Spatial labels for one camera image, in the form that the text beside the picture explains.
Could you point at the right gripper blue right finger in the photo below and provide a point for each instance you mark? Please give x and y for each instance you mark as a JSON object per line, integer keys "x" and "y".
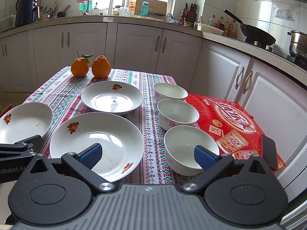
{"x": 214, "y": 167}

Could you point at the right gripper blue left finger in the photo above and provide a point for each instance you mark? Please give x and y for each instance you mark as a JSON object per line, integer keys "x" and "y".
{"x": 81, "y": 164}

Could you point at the large white fruit plate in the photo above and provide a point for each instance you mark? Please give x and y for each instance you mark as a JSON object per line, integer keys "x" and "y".
{"x": 109, "y": 144}

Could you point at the white floral bowl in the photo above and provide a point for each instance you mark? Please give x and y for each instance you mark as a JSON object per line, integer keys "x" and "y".
{"x": 169, "y": 91}
{"x": 172, "y": 112}

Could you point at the white kitchen cabinets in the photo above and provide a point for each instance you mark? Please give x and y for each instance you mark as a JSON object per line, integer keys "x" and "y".
{"x": 269, "y": 87}

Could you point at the red gift box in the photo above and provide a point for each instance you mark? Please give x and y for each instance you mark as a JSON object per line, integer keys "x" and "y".
{"x": 234, "y": 130}

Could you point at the black smartphone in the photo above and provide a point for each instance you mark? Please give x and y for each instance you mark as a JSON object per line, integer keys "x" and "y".
{"x": 269, "y": 153}

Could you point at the patterned tablecloth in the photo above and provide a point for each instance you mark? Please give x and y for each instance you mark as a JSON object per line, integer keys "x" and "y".
{"x": 62, "y": 93}

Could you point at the orange with leaf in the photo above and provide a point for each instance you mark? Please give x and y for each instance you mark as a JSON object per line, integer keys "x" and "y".
{"x": 80, "y": 66}

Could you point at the orange without leaf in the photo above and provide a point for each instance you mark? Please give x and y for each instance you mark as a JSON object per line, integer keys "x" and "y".
{"x": 101, "y": 67}

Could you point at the black wok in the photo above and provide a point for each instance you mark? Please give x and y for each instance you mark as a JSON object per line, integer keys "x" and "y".
{"x": 253, "y": 33}

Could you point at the steel pot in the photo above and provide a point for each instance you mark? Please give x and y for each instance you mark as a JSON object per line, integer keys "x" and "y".
{"x": 298, "y": 44}

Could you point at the black electric kettle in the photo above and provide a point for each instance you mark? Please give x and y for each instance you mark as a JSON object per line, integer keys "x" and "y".
{"x": 27, "y": 12}

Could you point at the soy sauce bottle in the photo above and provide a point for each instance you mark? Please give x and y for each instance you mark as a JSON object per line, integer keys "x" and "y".
{"x": 182, "y": 17}

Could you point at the knife block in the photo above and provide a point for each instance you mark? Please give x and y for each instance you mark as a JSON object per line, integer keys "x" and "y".
{"x": 191, "y": 11}

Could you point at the wooden cutting board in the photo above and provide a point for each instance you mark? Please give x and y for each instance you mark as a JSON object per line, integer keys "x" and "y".
{"x": 157, "y": 9}

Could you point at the teal water bottle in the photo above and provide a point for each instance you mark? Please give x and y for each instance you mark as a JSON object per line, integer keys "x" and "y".
{"x": 144, "y": 9}

